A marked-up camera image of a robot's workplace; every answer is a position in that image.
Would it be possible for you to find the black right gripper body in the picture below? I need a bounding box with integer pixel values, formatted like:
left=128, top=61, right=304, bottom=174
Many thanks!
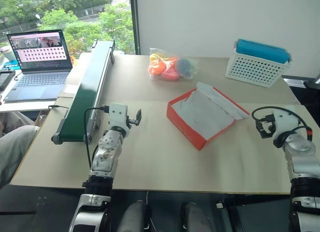
left=255, top=119, right=276, bottom=140

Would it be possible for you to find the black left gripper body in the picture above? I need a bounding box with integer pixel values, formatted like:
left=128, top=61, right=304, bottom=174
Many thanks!
left=125, top=114, right=140, bottom=128

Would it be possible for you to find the red cardboard box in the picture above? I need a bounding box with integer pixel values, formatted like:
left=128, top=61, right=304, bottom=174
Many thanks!
left=166, top=81, right=251, bottom=152

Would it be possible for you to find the green conveyor belt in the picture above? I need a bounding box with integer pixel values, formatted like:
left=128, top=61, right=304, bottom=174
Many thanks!
left=51, top=39, right=116, bottom=145

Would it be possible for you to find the clear bag of colourful toys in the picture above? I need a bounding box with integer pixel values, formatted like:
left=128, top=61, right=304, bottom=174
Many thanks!
left=147, top=47, right=200, bottom=82

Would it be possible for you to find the white perforated plastic basket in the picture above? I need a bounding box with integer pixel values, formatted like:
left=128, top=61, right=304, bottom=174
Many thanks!
left=224, top=38, right=294, bottom=89

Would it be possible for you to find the black chair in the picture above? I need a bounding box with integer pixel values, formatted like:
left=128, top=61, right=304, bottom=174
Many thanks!
left=281, top=73, right=320, bottom=113

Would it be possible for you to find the blue package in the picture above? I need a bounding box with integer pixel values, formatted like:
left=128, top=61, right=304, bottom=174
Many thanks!
left=235, top=38, right=293, bottom=65

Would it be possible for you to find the dark rounded shape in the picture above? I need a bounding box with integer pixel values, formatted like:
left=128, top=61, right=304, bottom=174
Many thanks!
left=180, top=201, right=214, bottom=232
left=116, top=200, right=151, bottom=232

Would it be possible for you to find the open grey laptop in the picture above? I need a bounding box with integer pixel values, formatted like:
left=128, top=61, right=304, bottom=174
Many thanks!
left=3, top=29, right=74, bottom=103

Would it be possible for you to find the white side desk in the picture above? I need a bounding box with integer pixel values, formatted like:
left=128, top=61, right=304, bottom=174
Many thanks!
left=0, top=66, right=76, bottom=113

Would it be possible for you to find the person in grey trousers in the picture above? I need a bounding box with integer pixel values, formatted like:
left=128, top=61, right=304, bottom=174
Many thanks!
left=0, top=111, right=41, bottom=191

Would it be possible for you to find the black tablet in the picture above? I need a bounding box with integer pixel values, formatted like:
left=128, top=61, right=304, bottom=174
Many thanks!
left=0, top=70, right=17, bottom=92

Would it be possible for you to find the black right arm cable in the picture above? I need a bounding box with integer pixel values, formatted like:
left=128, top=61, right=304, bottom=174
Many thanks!
left=251, top=106, right=314, bottom=149

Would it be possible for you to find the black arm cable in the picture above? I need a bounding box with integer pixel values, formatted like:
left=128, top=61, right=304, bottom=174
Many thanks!
left=251, top=106, right=314, bottom=149
left=83, top=105, right=110, bottom=169

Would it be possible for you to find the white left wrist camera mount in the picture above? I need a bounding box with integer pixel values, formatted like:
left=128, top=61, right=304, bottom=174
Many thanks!
left=108, top=102, right=130, bottom=130

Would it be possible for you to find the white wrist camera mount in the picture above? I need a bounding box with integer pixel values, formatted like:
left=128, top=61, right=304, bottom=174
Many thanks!
left=108, top=102, right=130, bottom=130
left=271, top=109, right=302, bottom=139

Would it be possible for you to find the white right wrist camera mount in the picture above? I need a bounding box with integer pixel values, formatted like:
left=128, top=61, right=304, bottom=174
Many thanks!
left=271, top=109, right=302, bottom=139

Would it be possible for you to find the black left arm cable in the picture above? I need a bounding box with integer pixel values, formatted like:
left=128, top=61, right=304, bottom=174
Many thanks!
left=83, top=105, right=110, bottom=169

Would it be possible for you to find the black plug with cable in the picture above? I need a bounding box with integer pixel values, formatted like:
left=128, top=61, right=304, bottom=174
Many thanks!
left=47, top=104, right=70, bottom=111

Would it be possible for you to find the dark window frame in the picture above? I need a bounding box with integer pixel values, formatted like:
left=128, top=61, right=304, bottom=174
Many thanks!
left=129, top=0, right=141, bottom=56

